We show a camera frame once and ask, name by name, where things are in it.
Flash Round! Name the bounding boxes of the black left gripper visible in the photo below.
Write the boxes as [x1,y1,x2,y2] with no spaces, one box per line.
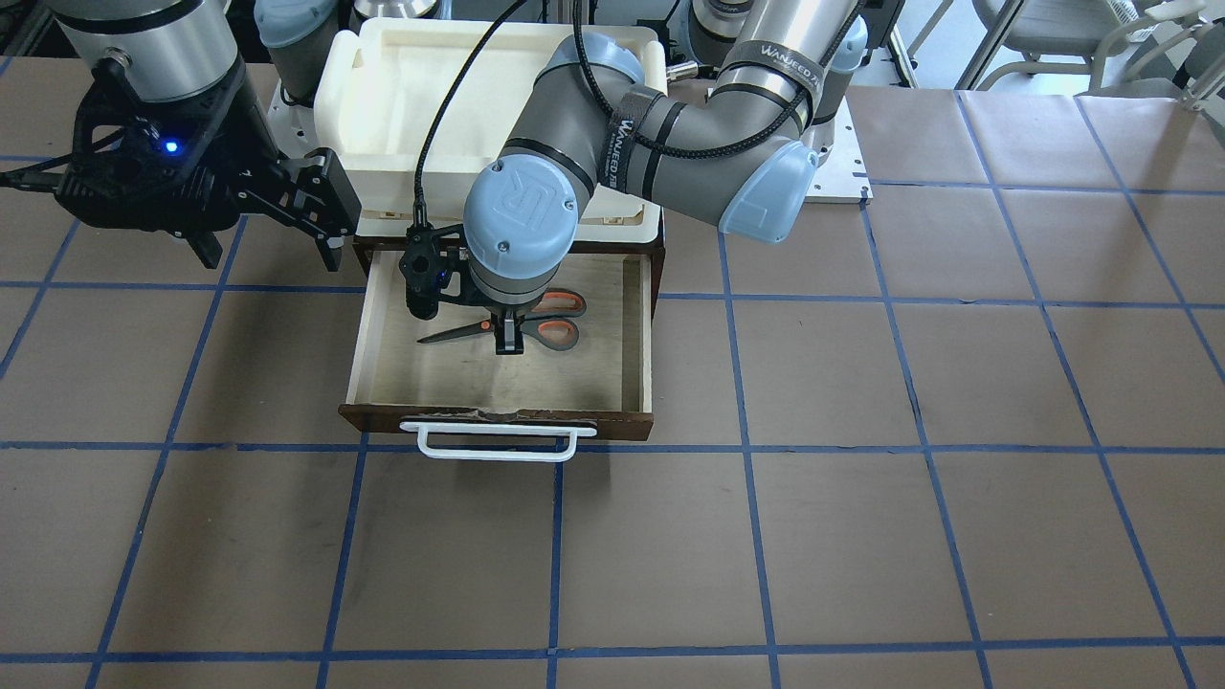
[399,223,537,356]

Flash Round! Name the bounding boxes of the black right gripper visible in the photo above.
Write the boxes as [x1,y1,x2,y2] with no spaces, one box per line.
[54,63,363,272]

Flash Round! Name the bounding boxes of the orange grey scissors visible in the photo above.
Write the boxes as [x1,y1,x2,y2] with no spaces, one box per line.
[417,288,587,349]

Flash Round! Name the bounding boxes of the brown wooden drawer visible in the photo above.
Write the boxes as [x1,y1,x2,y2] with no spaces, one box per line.
[341,253,655,441]

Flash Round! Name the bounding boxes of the white drawer handle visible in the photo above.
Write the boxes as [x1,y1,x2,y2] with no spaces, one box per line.
[399,419,597,463]

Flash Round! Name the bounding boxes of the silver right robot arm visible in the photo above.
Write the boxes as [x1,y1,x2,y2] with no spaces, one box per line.
[49,1,363,272]

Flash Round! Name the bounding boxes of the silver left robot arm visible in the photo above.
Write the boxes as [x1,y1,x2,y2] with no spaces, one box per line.
[399,1,867,354]

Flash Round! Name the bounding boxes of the cream plastic tray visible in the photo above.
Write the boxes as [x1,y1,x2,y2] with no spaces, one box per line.
[314,17,669,242]

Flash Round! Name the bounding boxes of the black braided cable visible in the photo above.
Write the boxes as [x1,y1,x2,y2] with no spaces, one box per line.
[410,0,529,230]

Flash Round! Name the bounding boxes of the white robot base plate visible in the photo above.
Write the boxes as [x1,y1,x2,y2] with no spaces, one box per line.
[801,98,873,204]

